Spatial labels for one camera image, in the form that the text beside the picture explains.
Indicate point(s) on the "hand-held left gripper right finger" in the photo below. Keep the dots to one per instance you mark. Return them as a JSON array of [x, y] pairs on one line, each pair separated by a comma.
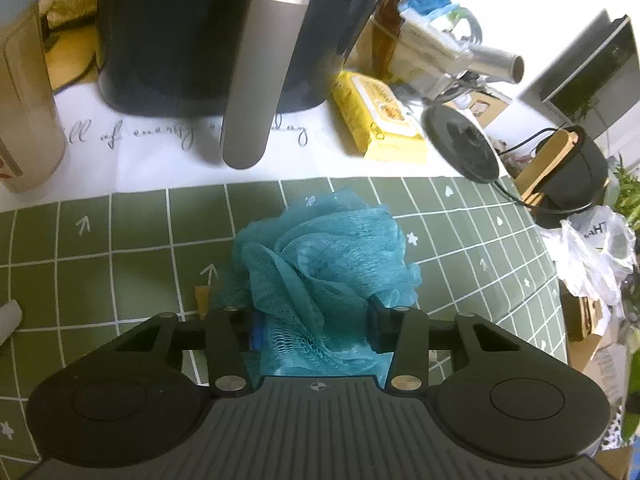
[[378, 325]]

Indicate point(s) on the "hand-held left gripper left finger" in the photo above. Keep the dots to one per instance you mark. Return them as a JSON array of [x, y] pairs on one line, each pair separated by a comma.
[[256, 331]]

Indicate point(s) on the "teal mesh bath pouf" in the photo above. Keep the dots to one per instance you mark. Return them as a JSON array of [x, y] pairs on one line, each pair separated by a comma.
[[325, 260]]

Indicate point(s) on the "green checkered tablecloth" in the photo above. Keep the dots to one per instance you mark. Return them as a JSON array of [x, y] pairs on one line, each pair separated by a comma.
[[125, 235]]

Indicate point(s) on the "black round kettle base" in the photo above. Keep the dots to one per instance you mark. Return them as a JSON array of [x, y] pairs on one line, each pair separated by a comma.
[[460, 145]]

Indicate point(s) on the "white script table runner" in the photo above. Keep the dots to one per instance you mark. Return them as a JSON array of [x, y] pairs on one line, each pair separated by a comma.
[[150, 160]]

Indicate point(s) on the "yellow wet wipes pack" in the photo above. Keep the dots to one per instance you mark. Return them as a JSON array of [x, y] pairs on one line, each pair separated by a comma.
[[380, 115]]

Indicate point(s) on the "white plastic bag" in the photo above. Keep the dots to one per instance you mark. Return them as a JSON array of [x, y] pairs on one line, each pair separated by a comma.
[[590, 255]]

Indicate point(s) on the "open cardboard box with flap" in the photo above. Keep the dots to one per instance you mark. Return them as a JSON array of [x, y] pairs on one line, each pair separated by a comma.
[[600, 365]]

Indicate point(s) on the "wooden chair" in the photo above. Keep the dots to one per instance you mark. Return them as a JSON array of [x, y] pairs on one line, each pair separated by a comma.
[[387, 35], [542, 160]]

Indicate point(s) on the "black stool with wood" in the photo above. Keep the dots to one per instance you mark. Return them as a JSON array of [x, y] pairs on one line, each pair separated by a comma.
[[580, 170]]

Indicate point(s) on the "green plant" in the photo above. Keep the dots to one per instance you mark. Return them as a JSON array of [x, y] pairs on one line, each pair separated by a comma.
[[627, 195]]

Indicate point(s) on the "black air fryer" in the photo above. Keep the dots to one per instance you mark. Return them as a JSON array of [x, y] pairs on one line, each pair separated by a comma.
[[175, 35]]

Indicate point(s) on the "teal plastic packet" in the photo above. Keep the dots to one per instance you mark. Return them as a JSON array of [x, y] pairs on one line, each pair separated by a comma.
[[425, 2]]

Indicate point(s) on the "black flat screen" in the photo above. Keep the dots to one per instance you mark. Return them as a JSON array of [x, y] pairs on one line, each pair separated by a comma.
[[595, 75]]

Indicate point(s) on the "grey shaker bottle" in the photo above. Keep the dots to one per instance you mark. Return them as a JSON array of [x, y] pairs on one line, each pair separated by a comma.
[[25, 85]]

